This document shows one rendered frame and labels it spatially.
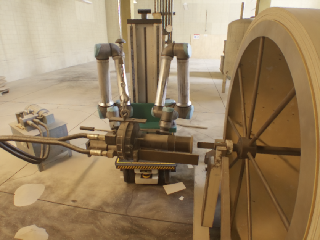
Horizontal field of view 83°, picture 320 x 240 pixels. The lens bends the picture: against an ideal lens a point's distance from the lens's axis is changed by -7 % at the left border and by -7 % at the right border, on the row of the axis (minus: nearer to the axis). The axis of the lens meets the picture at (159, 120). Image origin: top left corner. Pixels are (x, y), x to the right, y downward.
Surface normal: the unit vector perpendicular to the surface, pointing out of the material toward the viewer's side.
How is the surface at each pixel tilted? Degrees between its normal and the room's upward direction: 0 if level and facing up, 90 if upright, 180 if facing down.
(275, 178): 40
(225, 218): 35
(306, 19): 26
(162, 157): 90
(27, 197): 14
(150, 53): 90
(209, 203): 90
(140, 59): 90
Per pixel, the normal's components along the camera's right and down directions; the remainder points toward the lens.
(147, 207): 0.00, -0.92
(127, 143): 0.02, 0.06
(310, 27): -0.08, -0.62
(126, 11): -0.16, 0.38
